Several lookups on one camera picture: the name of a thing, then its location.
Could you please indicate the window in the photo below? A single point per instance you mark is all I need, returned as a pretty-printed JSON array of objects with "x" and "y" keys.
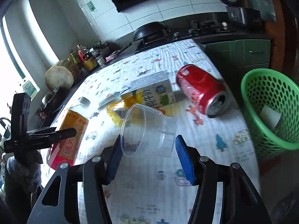
[{"x": 9, "y": 63}]

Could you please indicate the red drink can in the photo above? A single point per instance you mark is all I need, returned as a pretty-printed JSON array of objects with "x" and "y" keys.
[{"x": 198, "y": 86}]

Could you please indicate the white lidded jar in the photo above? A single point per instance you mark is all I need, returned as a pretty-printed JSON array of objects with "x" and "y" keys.
[{"x": 100, "y": 60}]

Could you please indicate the printed blanket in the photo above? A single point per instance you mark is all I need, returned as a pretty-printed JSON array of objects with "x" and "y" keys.
[{"x": 151, "y": 191}]

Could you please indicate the orange label drink bottle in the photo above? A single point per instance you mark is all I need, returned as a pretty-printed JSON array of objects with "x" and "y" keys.
[{"x": 72, "y": 119}]

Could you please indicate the green wall sticker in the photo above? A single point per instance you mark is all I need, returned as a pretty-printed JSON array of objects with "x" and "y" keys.
[{"x": 91, "y": 6}]

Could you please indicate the green plastic basket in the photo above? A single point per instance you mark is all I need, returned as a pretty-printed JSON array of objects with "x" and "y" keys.
[{"x": 252, "y": 121}]

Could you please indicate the pink cloth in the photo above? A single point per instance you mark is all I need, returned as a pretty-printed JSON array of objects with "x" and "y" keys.
[{"x": 112, "y": 56}]

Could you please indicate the metal bowl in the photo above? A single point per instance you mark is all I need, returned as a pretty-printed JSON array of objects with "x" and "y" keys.
[{"x": 50, "y": 96}]

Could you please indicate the black gas stove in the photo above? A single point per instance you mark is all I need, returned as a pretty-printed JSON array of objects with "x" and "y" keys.
[{"x": 205, "y": 25}]

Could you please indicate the clear plastic cup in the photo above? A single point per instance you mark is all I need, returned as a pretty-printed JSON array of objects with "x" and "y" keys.
[{"x": 149, "y": 126}]

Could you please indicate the round wooden chopping block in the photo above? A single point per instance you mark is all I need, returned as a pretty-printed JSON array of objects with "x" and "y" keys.
[{"x": 58, "y": 77}]

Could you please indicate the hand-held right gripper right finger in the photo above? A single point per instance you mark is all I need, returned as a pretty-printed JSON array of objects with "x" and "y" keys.
[{"x": 184, "y": 161}]

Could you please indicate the wooden glass door cabinet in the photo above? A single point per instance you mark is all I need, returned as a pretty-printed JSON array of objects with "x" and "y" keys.
[{"x": 279, "y": 16}]

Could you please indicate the person's left hand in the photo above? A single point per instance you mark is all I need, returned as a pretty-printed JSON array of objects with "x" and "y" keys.
[{"x": 21, "y": 170}]

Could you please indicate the yellow label jar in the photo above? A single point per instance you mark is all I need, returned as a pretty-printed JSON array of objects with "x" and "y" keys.
[{"x": 90, "y": 64}]

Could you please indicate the black wok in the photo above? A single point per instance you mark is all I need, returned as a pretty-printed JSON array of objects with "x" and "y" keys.
[{"x": 149, "y": 29}]

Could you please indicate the yellow snack wrapper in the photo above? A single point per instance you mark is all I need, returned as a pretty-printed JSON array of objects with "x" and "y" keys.
[{"x": 114, "y": 115}]

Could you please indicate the egg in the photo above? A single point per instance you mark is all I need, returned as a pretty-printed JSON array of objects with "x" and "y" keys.
[{"x": 224, "y": 24}]

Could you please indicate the white paper cup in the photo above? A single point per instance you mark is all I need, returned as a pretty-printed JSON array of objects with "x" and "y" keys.
[{"x": 269, "y": 115}]

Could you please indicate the green kitchen cabinet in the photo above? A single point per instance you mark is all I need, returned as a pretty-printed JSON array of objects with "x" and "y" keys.
[{"x": 245, "y": 53}]

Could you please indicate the milk carton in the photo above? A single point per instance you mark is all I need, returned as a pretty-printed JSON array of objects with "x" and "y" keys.
[{"x": 154, "y": 91}]

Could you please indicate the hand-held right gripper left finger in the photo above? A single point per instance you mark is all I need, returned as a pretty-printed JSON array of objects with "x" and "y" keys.
[{"x": 114, "y": 161}]

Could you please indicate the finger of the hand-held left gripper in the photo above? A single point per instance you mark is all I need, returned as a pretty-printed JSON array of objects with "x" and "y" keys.
[
  {"x": 58, "y": 135},
  {"x": 42, "y": 130}
]

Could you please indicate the black rice cooker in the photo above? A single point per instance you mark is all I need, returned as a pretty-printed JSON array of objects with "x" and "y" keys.
[{"x": 243, "y": 16}]

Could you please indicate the red liquid bottle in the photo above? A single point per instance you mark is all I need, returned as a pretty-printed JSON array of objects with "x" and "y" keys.
[{"x": 82, "y": 54}]

